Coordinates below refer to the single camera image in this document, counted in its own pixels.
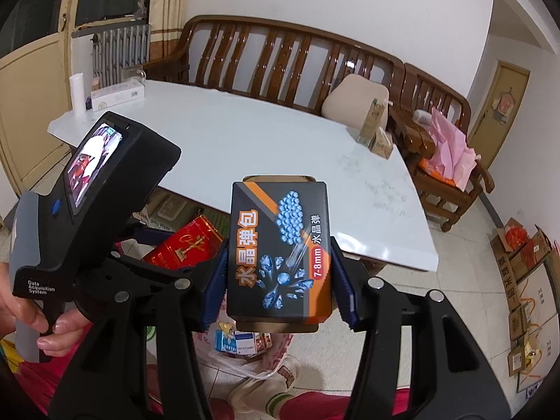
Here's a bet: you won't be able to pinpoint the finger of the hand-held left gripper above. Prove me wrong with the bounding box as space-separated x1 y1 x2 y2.
111 247 193 290
126 220 176 246

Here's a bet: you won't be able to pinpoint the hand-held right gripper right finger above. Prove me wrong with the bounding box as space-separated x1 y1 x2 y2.
330 236 512 420

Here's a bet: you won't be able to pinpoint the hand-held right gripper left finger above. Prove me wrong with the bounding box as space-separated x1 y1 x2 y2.
48 238 229 420

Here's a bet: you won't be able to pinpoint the black blue-bead printed box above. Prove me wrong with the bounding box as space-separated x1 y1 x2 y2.
226 175 333 325

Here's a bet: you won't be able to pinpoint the white red-printed plastic bag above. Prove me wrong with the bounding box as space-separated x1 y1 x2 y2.
192 319 302 379

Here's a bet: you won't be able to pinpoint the person's left hand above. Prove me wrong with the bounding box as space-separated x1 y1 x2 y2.
0 262 93 358

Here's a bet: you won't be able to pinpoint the white wet wipes pack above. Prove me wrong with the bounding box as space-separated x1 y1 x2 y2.
131 190 197 228

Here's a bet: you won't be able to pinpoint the red gold gift box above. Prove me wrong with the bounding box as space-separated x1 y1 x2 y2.
143 215 226 267

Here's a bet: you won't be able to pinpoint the blue white medicine box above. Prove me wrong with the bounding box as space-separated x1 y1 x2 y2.
214 328 257 355

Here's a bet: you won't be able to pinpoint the long white box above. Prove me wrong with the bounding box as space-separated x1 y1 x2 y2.
90 81 146 112

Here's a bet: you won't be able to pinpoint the white paper roll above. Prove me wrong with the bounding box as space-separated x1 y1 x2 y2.
69 73 86 118

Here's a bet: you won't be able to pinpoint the beige slipper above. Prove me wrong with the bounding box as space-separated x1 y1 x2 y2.
227 356 302 420

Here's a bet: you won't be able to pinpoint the white green-striped sock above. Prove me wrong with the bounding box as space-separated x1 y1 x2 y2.
262 385 298 420

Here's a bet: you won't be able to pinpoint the wooden armchair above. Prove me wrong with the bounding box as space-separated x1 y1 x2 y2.
389 63 495 232

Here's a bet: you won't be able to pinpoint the grey radiator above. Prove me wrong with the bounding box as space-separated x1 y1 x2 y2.
92 24 152 86

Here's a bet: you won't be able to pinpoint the tissue box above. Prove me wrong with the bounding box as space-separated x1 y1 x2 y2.
371 127 397 158

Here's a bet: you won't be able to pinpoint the white table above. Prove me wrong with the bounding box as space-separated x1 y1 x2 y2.
47 79 439 281

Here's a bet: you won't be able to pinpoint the pink plastic bags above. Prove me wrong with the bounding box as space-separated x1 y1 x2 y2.
418 107 482 191

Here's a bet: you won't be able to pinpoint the green white carton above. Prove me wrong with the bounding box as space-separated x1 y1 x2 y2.
356 97 388 145

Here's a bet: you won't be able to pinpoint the group of cardboard boxes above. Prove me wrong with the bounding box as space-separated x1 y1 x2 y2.
489 218 560 397

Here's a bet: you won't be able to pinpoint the beige cushion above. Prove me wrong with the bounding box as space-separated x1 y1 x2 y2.
321 73 390 131

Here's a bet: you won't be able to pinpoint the olive wooden door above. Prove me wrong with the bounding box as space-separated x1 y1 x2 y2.
468 60 532 158

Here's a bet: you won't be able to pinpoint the wooden slatted bench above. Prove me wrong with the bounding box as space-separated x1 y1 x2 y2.
142 14 405 149

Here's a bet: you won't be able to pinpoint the red door decoration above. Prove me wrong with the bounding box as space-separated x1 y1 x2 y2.
496 90 517 121

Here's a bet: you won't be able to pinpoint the beige balcony door frame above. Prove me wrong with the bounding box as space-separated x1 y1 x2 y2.
0 0 193 211

